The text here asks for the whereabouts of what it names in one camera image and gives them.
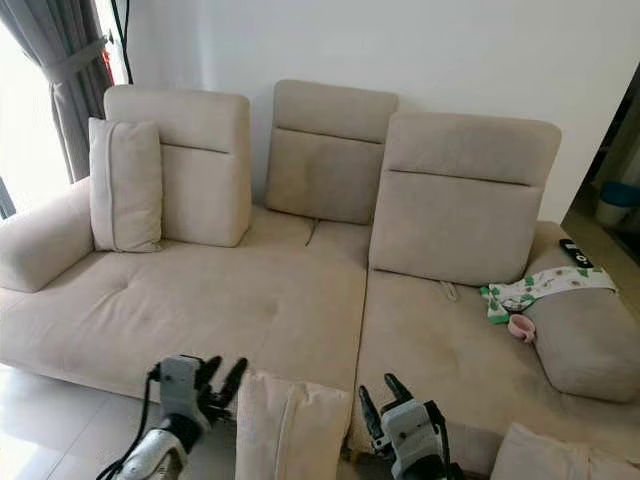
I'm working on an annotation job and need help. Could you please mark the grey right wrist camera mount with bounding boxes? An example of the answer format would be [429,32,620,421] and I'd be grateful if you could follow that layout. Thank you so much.
[390,397,448,471]

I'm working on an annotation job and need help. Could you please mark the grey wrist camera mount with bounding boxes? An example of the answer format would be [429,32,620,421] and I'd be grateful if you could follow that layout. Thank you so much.
[155,355,209,421]
[390,397,448,471]

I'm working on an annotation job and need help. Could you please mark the beige piped floor pillow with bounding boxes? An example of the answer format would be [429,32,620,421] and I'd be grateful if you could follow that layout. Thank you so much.
[235,372,353,480]

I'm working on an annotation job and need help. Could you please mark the green white patterned cloth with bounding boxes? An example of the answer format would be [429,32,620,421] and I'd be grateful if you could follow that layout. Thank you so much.
[480,265,618,325]

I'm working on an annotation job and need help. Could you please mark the upright beige throw pillow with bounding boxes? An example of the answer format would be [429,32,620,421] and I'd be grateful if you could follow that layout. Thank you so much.
[88,118,164,253]

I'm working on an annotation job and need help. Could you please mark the black remote control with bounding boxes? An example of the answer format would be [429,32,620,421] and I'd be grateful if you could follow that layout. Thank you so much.
[558,238,594,269]

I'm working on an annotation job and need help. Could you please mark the grey curtain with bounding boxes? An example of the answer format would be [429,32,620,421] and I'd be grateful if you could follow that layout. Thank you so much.
[0,0,113,183]

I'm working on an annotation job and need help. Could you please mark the black window cable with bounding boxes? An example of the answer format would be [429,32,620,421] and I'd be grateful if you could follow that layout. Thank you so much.
[110,0,134,86]

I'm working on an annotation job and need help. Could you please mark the grey curtain tieback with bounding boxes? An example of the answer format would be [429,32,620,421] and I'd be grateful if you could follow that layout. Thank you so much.
[40,38,109,83]

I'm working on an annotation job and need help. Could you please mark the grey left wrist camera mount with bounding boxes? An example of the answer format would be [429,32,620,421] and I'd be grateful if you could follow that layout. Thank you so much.
[155,355,209,421]

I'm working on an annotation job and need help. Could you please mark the large beige sofa back cushion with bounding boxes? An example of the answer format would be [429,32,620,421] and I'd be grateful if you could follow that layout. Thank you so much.
[368,112,562,287]

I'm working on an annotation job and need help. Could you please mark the small beige sofa back cushion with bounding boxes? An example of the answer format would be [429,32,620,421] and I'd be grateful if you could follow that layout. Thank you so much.
[265,80,399,225]

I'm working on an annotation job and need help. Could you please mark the beige fabric sofa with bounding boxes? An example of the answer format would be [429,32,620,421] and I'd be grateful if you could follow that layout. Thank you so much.
[0,80,640,473]

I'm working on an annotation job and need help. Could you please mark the wide beige sofa back cushion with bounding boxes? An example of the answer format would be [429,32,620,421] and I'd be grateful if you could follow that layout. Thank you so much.
[103,85,252,248]

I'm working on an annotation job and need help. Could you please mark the small pink cup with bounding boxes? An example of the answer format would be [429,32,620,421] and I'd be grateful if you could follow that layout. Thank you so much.
[507,313,537,343]

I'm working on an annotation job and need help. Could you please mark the beige square pillow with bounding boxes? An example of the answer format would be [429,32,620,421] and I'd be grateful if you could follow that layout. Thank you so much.
[490,422,640,480]

